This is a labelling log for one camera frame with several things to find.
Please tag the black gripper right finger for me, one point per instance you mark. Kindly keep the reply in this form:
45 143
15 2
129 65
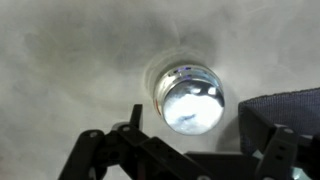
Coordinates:
278 153

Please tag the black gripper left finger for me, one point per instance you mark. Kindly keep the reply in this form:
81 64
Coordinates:
133 146

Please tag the shiny metal bowl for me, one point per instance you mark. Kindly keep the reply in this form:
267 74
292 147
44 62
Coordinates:
193 108

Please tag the silver round tin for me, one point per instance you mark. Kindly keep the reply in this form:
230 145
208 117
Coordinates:
186 71

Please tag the dark blue cloth mat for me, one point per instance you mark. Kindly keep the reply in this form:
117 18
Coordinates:
293 106

